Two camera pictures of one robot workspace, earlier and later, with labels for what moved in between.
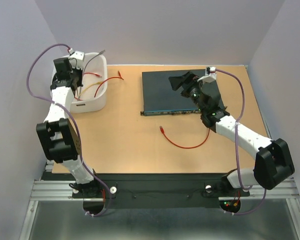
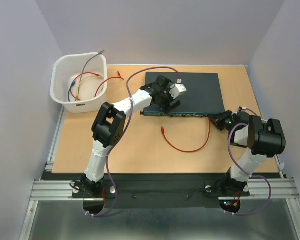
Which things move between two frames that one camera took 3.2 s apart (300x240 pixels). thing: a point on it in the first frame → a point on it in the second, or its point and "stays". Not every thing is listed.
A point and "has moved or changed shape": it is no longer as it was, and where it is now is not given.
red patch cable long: [119, 76] stays
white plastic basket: [92, 95] stays
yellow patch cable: [100, 82] has moved or changed shape
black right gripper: [177, 81] → [219, 117]
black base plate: [155, 190] stays
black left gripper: [79, 71] → [170, 109]
